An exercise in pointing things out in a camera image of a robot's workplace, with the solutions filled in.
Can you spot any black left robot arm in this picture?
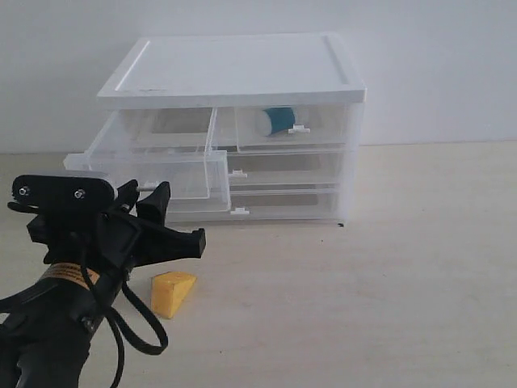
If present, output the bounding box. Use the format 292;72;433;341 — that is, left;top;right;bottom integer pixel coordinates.
1;175;206;387

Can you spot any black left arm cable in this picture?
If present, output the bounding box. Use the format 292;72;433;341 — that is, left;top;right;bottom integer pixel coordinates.
78;258;170;388

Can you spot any white plastic drawer cabinet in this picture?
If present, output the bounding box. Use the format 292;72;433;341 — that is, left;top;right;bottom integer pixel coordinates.
96;31;368;227

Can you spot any clear bottom wide drawer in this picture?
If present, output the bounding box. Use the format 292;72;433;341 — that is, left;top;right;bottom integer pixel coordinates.
166;188;348;223

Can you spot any yellow cheese wedge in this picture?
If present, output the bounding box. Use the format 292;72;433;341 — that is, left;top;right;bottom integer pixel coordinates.
151;272;197;319

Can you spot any white bottle teal label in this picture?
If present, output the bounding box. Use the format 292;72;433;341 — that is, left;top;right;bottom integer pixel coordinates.
254;107;311;137

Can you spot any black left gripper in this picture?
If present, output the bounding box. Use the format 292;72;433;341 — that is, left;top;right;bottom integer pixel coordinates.
27;180;206;272

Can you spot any clear middle wide drawer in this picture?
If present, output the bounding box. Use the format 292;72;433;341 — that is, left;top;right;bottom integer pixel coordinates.
227;153;348;186

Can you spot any clear wide drawer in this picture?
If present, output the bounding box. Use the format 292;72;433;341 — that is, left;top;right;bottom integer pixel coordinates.
166;188;348;223
227;153;348;186

